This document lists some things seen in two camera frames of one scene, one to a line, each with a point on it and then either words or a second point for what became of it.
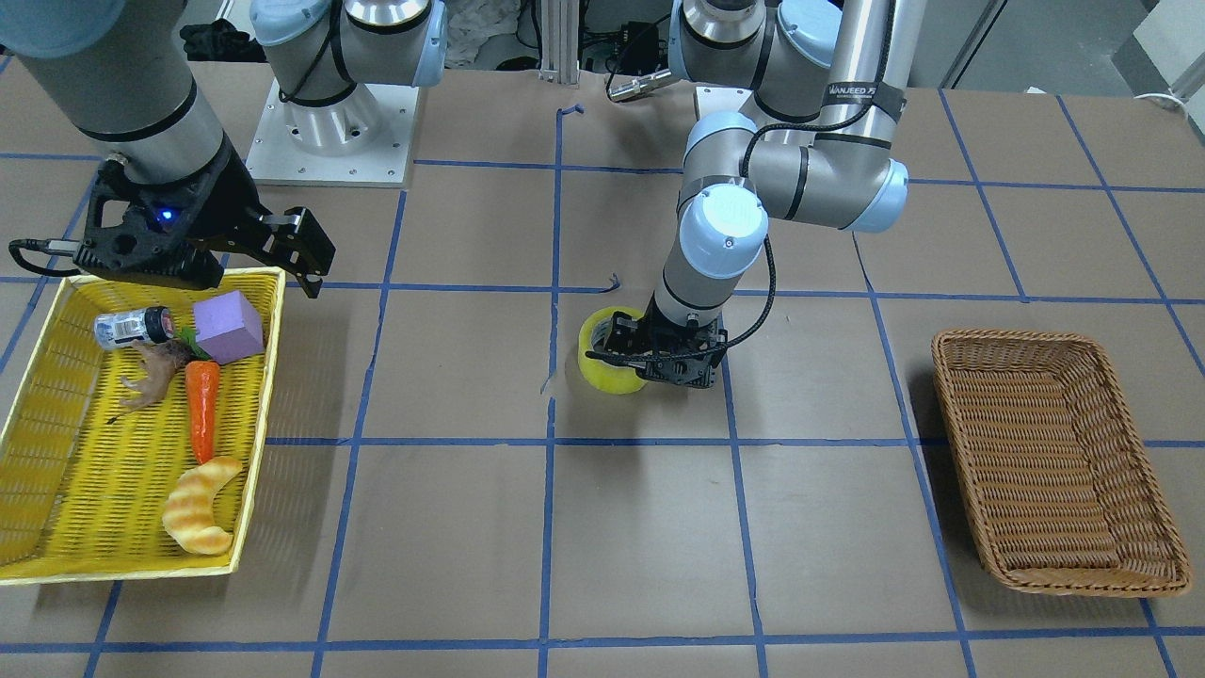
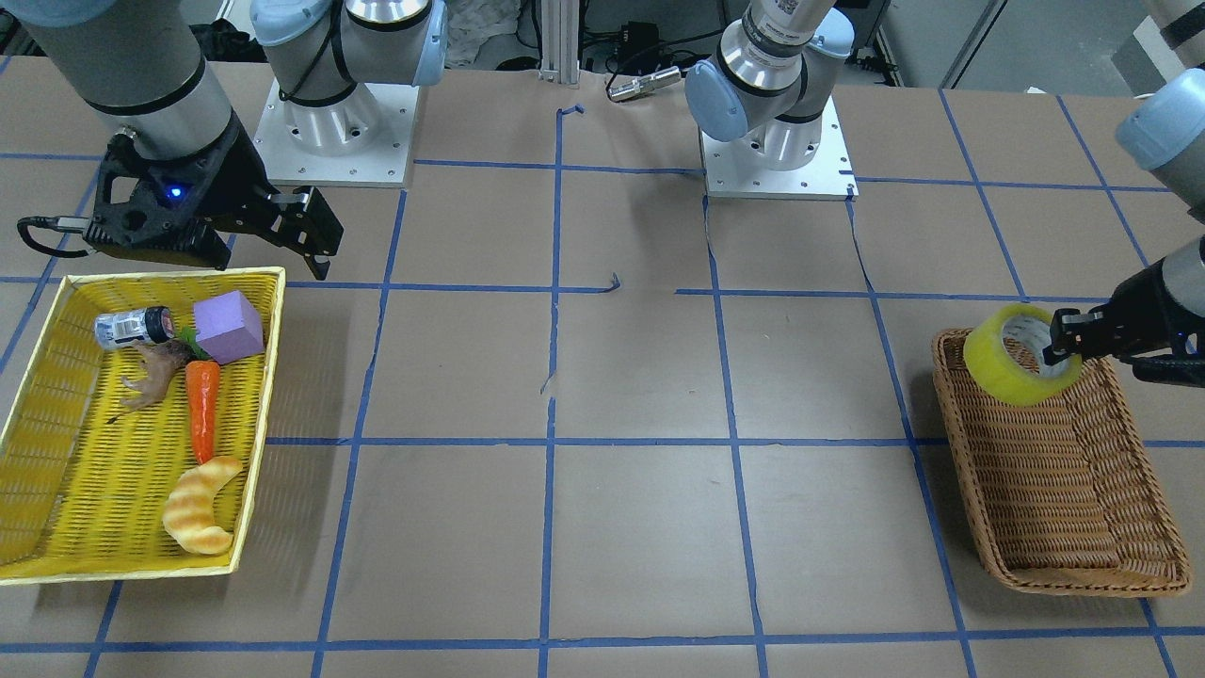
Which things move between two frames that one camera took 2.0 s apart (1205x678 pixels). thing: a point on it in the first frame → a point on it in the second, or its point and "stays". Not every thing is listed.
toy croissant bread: [188, 517] stays
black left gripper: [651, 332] → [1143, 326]
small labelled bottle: [152, 325] stays
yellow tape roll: [607, 376] → [1004, 354]
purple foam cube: [228, 328] stays
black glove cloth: [220, 41] stays
